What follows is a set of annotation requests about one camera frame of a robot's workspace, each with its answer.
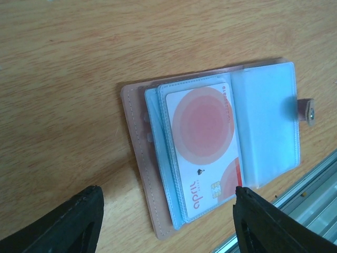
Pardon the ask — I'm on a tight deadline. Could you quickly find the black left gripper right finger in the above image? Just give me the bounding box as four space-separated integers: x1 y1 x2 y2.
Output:
233 186 336 252

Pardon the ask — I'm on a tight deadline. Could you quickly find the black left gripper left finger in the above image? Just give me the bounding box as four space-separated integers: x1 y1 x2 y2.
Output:
1 186 104 252

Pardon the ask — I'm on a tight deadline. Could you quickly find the aluminium front rail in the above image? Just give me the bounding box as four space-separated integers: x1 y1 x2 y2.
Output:
210 149 337 253

